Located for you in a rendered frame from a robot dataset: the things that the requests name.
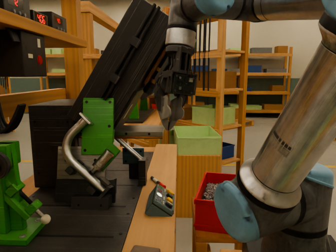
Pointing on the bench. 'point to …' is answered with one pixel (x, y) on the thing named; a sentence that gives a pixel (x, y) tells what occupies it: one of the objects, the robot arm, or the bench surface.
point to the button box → (154, 207)
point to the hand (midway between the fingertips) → (167, 125)
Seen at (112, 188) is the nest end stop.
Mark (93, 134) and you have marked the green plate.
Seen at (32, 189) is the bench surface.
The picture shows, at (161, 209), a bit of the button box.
